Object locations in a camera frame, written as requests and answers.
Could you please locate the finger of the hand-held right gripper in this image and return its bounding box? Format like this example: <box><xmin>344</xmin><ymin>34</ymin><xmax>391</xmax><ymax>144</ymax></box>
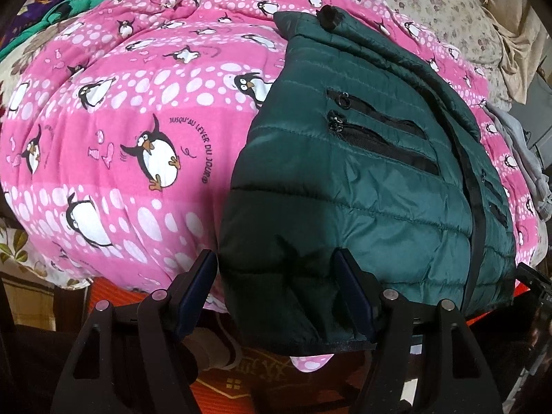
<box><xmin>515</xmin><ymin>262</ymin><xmax>552</xmax><ymax>307</ymax></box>

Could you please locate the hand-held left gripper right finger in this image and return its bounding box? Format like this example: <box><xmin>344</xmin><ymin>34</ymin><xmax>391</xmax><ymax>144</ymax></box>
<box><xmin>332</xmin><ymin>248</ymin><xmax>505</xmax><ymax>414</ymax></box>

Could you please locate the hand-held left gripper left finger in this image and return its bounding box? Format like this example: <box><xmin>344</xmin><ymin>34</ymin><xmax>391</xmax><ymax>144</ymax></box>
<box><xmin>49</xmin><ymin>249</ymin><xmax>219</xmax><ymax>414</ymax></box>

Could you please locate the green puffer jacket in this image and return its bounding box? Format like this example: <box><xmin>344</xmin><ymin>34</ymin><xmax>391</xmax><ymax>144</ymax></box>
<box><xmin>218</xmin><ymin>5</ymin><xmax>518</xmax><ymax>356</ymax></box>

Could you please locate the person's shoe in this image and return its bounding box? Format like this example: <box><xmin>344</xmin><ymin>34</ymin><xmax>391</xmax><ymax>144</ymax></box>
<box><xmin>183</xmin><ymin>310</ymin><xmax>243</xmax><ymax>372</ymax></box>

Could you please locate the red patterned floor mat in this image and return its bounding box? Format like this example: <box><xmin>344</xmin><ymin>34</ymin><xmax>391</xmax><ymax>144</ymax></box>
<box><xmin>86</xmin><ymin>276</ymin><xmax>532</xmax><ymax>414</ymax></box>

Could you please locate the grey garment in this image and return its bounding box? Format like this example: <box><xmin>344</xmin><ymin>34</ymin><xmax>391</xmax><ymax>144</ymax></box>
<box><xmin>485</xmin><ymin>102</ymin><xmax>552</xmax><ymax>221</ymax></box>

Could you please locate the leaf print sheet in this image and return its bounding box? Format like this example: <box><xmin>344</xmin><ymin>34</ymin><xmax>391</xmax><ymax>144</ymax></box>
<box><xmin>0</xmin><ymin>218</ymin><xmax>93</xmax><ymax>290</ymax></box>

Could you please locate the pink penguin print blanket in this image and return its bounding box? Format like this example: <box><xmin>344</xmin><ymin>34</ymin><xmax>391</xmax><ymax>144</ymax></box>
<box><xmin>0</xmin><ymin>0</ymin><xmax>541</xmax><ymax>374</ymax></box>

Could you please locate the beige cloth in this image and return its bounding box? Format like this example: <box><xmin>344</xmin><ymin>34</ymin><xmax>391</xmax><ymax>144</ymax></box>
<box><xmin>481</xmin><ymin>0</ymin><xmax>552</xmax><ymax>105</ymax></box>

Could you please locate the floral bed sheet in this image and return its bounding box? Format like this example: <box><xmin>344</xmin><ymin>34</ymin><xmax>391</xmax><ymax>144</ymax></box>
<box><xmin>341</xmin><ymin>0</ymin><xmax>520</xmax><ymax>110</ymax></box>

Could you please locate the green cloth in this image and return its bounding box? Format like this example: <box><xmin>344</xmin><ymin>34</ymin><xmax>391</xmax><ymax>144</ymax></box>
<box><xmin>0</xmin><ymin>0</ymin><xmax>102</xmax><ymax>62</ymax></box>

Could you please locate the purple cloth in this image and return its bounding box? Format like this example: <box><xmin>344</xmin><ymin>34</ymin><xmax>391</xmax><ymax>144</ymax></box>
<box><xmin>9</xmin><ymin>0</ymin><xmax>66</xmax><ymax>45</ymax></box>

